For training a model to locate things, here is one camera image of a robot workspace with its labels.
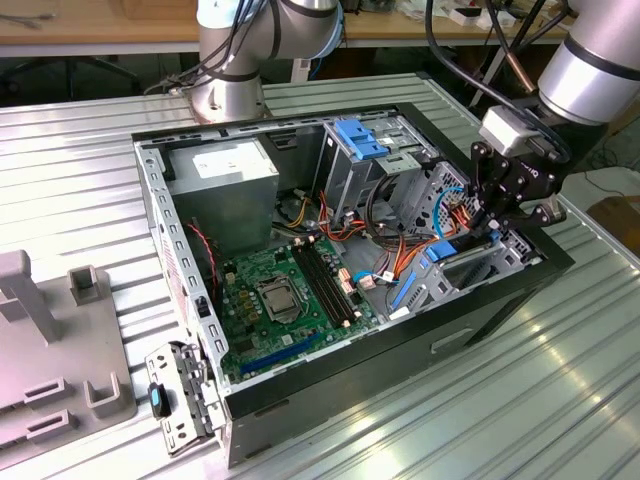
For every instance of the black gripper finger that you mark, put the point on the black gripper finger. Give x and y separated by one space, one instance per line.
481 170
535 217

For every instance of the perforated metal disk bay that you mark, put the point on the perforated metal disk bay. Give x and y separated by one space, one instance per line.
511 254

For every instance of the brown cardboard box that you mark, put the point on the brown cardboard box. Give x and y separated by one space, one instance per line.
620 222

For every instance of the copper coloured tube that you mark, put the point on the copper coloured tube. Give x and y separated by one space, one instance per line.
520 72

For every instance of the metal optical drive cage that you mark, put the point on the metal optical drive cage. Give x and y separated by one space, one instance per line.
346 180

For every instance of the plain white box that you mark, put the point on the plain white box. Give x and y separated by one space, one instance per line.
497 22

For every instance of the white box black lid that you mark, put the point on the white box black lid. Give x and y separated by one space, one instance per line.
467 17

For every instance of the black stand pole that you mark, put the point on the black stand pole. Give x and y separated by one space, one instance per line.
530 20

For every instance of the black RAM slot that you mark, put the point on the black RAM slot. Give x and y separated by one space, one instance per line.
329 281
316 286
335 279
322 284

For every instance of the black PC case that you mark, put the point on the black PC case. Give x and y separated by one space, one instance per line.
400 360

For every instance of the silver CPU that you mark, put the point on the silver CPU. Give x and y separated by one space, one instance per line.
280 301

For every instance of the green motherboard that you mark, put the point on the green motherboard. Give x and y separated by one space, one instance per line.
296 332

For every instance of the CPU socket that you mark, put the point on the CPU socket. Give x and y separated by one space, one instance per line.
266 300

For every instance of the grey power supply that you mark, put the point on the grey power supply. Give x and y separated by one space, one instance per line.
226 210

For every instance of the blue expansion slot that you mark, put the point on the blue expansion slot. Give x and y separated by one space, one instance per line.
281 354

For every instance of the small black plastic latch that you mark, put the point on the small black plastic latch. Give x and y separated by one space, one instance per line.
202 309

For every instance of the black latch blue face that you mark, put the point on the black latch blue face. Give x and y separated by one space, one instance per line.
156 400

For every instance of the wooden desk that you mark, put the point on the wooden desk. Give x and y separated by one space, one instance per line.
100 27

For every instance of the grey parts rack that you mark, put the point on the grey parts rack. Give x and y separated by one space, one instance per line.
75 350

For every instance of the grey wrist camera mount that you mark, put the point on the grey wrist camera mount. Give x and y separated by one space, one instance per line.
505 127

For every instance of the blue plastic drive bracket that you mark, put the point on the blue plastic drive bracket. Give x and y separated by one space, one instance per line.
359 140

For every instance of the silver hinged slot bracket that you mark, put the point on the silver hinged slot bracket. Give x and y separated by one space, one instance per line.
161 361

